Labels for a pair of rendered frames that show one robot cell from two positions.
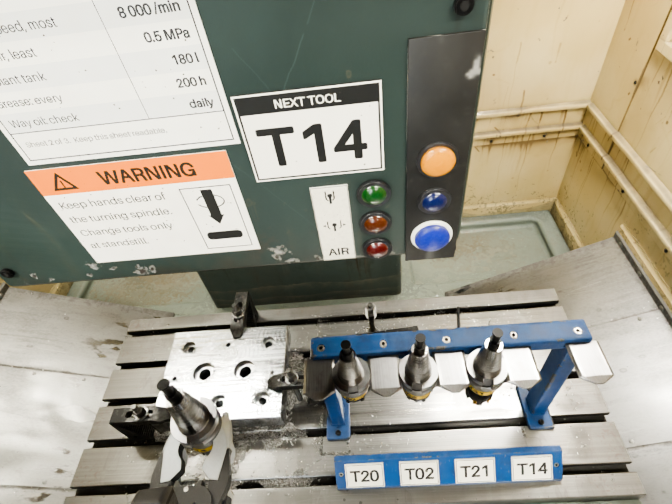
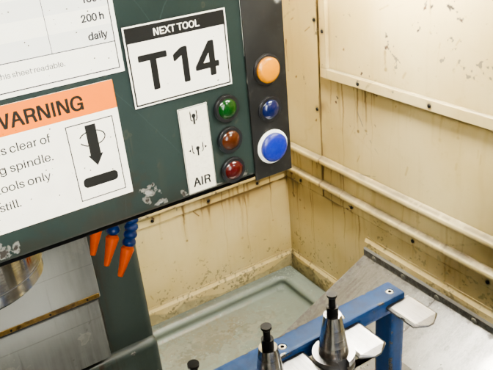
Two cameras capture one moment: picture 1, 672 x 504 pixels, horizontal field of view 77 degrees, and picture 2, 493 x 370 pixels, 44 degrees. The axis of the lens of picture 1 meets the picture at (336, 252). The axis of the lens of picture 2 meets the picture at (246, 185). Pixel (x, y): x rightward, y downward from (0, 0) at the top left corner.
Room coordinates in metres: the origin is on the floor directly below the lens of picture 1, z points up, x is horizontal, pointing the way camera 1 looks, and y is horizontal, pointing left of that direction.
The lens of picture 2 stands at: (-0.19, 0.27, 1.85)
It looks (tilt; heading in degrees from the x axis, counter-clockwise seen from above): 26 degrees down; 324
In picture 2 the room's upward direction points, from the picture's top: 6 degrees counter-clockwise
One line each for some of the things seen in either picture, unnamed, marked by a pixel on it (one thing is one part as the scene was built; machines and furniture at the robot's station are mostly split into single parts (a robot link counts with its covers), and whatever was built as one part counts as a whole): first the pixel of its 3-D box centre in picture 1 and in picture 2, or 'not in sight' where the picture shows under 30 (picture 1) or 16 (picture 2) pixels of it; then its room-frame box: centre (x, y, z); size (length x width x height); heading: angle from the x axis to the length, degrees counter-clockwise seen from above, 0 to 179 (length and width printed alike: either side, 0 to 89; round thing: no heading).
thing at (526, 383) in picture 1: (520, 367); (362, 342); (0.29, -0.26, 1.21); 0.07 x 0.05 x 0.01; 174
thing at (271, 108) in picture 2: (434, 201); (270, 109); (0.25, -0.08, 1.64); 0.02 x 0.01 x 0.02; 84
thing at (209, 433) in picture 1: (196, 422); not in sight; (0.25, 0.23, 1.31); 0.06 x 0.06 x 0.03
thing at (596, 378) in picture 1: (590, 363); (414, 313); (0.28, -0.37, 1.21); 0.07 x 0.05 x 0.01; 174
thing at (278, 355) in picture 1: (226, 375); not in sight; (0.50, 0.31, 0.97); 0.29 x 0.23 x 0.05; 84
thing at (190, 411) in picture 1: (184, 408); not in sight; (0.25, 0.23, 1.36); 0.04 x 0.04 x 0.07
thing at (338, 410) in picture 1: (330, 390); not in sight; (0.39, 0.06, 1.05); 0.10 x 0.05 x 0.30; 174
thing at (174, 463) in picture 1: (180, 452); not in sight; (0.23, 0.26, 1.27); 0.09 x 0.03 x 0.06; 7
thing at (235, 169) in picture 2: (377, 249); (233, 169); (0.26, -0.04, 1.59); 0.02 x 0.01 x 0.02; 84
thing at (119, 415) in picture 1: (145, 420); not in sight; (0.42, 0.48, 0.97); 0.13 x 0.03 x 0.15; 84
